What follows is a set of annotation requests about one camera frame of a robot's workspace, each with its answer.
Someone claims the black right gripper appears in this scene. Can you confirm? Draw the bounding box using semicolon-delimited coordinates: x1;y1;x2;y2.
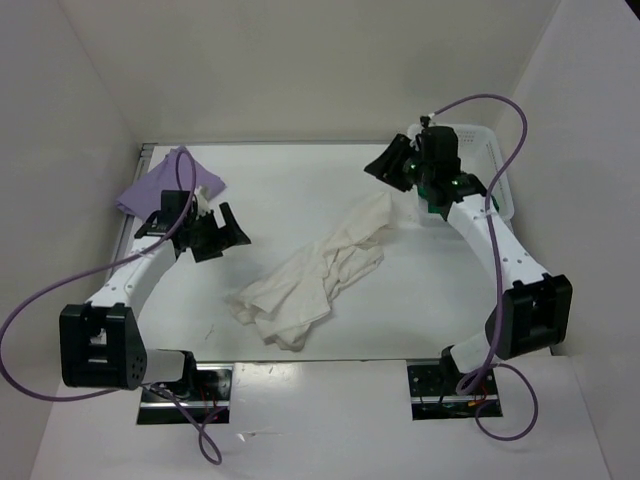
363;133;434;192

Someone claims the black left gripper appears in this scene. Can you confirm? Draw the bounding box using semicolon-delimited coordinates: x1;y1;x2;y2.
183;202;250;263

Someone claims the purple t shirt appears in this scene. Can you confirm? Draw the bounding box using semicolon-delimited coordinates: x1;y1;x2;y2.
115;148;226;220

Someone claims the white t shirt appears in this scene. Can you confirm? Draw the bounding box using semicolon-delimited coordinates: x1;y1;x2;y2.
226;191;417;352

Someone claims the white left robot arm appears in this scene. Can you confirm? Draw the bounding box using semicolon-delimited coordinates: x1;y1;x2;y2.
59;190;251;400

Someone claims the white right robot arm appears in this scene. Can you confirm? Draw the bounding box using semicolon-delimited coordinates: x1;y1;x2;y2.
364;126;573;393

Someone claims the green t shirt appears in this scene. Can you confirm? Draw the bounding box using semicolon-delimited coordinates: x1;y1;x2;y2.
417;182;504;216

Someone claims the white plastic laundry basket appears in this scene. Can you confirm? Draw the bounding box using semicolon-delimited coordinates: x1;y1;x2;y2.
400;122;514;229

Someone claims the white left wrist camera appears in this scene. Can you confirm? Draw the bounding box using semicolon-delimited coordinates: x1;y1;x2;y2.
194;186;212;218

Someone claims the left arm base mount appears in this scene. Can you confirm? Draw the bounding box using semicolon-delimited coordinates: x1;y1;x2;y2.
136;362;234;426

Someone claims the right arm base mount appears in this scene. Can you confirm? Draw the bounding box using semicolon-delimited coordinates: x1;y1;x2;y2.
406;359;502;421

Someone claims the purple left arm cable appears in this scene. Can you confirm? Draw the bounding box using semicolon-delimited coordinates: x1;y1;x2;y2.
0;147;224;466

